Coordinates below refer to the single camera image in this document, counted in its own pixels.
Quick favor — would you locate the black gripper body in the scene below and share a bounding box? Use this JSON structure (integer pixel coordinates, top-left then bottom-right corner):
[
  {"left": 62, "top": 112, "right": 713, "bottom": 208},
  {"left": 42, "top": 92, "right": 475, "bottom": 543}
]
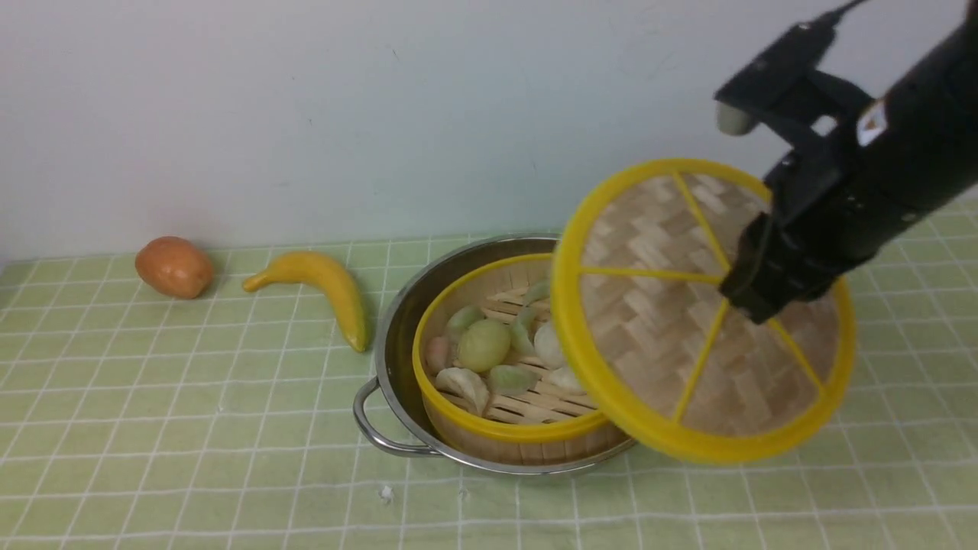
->
[{"left": 720, "top": 15, "right": 977, "bottom": 324}]

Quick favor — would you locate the yellow rimmed bamboo steamer lid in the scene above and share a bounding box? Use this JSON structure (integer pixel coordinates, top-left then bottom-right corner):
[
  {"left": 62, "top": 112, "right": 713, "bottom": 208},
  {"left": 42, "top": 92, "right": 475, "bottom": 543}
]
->
[{"left": 549, "top": 159, "right": 858, "bottom": 465}]

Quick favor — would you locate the yellow rimmed bamboo steamer basket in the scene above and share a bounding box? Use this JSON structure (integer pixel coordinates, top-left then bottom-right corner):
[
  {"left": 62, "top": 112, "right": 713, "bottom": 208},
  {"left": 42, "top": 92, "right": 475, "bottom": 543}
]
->
[{"left": 413, "top": 253, "right": 612, "bottom": 451}]

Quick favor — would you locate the stainless steel pot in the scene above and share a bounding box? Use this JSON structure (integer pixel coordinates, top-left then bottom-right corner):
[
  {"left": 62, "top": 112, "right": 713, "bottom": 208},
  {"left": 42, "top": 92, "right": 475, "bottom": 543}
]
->
[{"left": 353, "top": 233, "right": 635, "bottom": 477}]

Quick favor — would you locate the white pleated bun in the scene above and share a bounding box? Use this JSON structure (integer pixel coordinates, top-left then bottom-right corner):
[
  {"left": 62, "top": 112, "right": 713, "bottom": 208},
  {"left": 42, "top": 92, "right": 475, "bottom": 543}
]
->
[{"left": 533, "top": 321, "right": 567, "bottom": 370}]

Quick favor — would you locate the white crescent dumpling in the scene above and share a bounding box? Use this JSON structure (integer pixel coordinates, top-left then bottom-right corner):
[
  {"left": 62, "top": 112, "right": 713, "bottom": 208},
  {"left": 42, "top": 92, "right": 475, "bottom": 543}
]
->
[{"left": 544, "top": 365, "right": 587, "bottom": 396}]

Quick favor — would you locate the pale green dumpling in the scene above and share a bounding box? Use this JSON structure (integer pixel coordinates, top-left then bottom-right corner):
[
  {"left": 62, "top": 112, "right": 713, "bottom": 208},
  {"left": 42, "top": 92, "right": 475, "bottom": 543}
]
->
[{"left": 510, "top": 306, "right": 536, "bottom": 358}]

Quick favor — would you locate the green crescent dumpling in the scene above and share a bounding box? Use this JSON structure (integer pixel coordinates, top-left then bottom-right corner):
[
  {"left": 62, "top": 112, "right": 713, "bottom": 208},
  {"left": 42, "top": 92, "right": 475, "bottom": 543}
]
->
[{"left": 486, "top": 364, "right": 540, "bottom": 396}]

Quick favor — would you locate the green round bun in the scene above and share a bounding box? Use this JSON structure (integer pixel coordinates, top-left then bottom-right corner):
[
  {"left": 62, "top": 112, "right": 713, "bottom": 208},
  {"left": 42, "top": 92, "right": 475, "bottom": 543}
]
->
[{"left": 457, "top": 318, "right": 511, "bottom": 373}]

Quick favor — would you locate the green dumpling rear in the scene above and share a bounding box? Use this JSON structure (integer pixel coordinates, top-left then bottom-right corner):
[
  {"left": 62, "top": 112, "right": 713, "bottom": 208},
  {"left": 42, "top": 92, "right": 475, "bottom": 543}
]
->
[{"left": 445, "top": 304, "right": 486, "bottom": 342}]

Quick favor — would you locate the yellow banana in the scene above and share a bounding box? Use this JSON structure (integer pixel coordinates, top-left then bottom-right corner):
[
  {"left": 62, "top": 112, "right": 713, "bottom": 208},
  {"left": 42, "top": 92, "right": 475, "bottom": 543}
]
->
[{"left": 241, "top": 251, "right": 371, "bottom": 353}]

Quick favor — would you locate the green checkered tablecloth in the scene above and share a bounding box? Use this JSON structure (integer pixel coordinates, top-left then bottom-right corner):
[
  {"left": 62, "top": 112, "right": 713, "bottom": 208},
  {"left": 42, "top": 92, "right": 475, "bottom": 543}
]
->
[{"left": 1, "top": 201, "right": 976, "bottom": 549}]

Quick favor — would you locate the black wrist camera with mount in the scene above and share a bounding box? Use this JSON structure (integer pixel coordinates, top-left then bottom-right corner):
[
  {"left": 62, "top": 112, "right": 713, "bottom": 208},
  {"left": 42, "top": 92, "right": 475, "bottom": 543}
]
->
[{"left": 714, "top": 14, "right": 873, "bottom": 154}]

